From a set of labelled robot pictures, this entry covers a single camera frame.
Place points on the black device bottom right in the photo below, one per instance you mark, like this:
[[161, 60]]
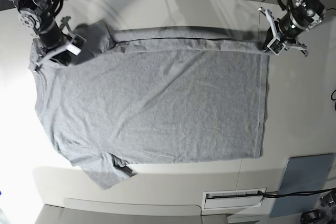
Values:
[[310, 217]]

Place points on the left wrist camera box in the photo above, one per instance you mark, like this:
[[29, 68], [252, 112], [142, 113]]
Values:
[[276, 46]]

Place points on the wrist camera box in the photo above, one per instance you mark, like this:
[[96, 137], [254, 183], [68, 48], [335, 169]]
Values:
[[276, 46], [75, 44]]

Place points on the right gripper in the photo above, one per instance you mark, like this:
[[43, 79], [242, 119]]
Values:
[[52, 44]]

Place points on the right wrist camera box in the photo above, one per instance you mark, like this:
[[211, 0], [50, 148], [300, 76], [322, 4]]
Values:
[[75, 44]]

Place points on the blue-grey flat panel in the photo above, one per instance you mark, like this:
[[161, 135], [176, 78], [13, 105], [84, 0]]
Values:
[[302, 173]]

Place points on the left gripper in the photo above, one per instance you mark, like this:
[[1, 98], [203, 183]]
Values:
[[286, 29]]

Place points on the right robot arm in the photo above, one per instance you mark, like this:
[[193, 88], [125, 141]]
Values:
[[38, 15]]

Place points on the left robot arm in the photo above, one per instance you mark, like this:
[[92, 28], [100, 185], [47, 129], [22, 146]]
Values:
[[307, 13]]

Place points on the grey T-shirt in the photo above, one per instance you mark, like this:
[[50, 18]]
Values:
[[152, 96]]

